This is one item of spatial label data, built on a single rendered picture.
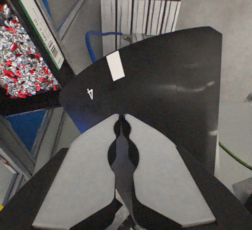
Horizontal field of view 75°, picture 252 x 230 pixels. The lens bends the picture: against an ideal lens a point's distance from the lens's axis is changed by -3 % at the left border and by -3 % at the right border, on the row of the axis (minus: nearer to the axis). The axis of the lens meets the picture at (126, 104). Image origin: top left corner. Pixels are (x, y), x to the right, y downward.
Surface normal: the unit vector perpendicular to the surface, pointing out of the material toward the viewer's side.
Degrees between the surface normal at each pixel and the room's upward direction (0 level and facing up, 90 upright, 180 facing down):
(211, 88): 49
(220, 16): 0
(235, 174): 90
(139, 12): 0
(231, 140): 90
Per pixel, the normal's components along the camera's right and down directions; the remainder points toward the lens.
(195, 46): -0.35, -0.08
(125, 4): 0.04, 0.70
